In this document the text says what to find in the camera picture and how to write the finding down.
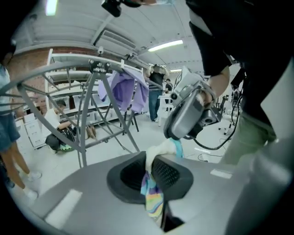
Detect black round appliance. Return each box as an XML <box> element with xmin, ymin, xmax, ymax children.
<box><xmin>57</xmin><ymin>127</ymin><xmax>76</xmax><ymax>142</ymax></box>

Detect black head-worn camera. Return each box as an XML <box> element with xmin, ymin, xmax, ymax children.
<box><xmin>101</xmin><ymin>0</ymin><xmax>123</xmax><ymax>18</ymax></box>

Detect person's right forearm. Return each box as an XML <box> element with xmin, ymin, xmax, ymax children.
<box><xmin>205</xmin><ymin>65</ymin><xmax>231</xmax><ymax>102</ymax></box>

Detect grey shell chair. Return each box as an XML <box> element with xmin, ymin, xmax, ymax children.
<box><xmin>120</xmin><ymin>104</ymin><xmax>141</xmax><ymax>136</ymax></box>

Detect brown bag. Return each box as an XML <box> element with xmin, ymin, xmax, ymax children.
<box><xmin>85</xmin><ymin>125</ymin><xmax>97</xmax><ymax>140</ymax></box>

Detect grey metal drying rack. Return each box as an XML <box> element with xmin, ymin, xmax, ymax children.
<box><xmin>0</xmin><ymin>59</ymin><xmax>166</xmax><ymax>168</ymax></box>

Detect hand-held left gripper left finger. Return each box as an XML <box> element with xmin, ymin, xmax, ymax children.
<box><xmin>29</xmin><ymin>151</ymin><xmax>164</xmax><ymax>235</ymax></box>

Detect rainbow striped garment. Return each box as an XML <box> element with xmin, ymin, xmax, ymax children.
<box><xmin>140</xmin><ymin>137</ymin><xmax>185</xmax><ymax>219</ymax></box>

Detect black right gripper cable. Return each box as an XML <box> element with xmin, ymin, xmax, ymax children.
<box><xmin>192</xmin><ymin>91</ymin><xmax>244</xmax><ymax>151</ymax></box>

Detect white drawer cabinet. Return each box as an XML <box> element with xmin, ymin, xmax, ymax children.
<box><xmin>24</xmin><ymin>114</ymin><xmax>47</xmax><ymax>150</ymax></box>

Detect person's black t-shirt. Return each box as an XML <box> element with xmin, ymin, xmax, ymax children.
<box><xmin>185</xmin><ymin>0</ymin><xmax>294</xmax><ymax>139</ymax></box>

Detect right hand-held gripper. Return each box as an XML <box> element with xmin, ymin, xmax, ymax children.
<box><xmin>163</xmin><ymin>66</ymin><xmax>223</xmax><ymax>140</ymax></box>

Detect purple printed shirt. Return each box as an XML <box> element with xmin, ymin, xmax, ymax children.
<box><xmin>98</xmin><ymin>67</ymin><xmax>150</xmax><ymax>114</ymax></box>

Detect person's right hand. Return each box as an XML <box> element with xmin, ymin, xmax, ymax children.
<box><xmin>198</xmin><ymin>88</ymin><xmax>216</xmax><ymax>108</ymax></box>

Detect person's olive trousers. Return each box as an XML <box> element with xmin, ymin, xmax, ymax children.
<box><xmin>218</xmin><ymin>110</ymin><xmax>277</xmax><ymax>166</ymax></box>

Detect white metal shelving unit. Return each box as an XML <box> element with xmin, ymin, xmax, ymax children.
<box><xmin>45</xmin><ymin>48</ymin><xmax>150</xmax><ymax>129</ymax></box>

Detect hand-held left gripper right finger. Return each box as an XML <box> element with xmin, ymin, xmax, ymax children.
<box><xmin>151</xmin><ymin>153</ymin><xmax>250</xmax><ymax>235</ymax></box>

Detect white ceiling air conditioner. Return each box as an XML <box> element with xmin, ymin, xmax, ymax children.
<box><xmin>101</xmin><ymin>29</ymin><xmax>137</xmax><ymax>50</ymax></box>

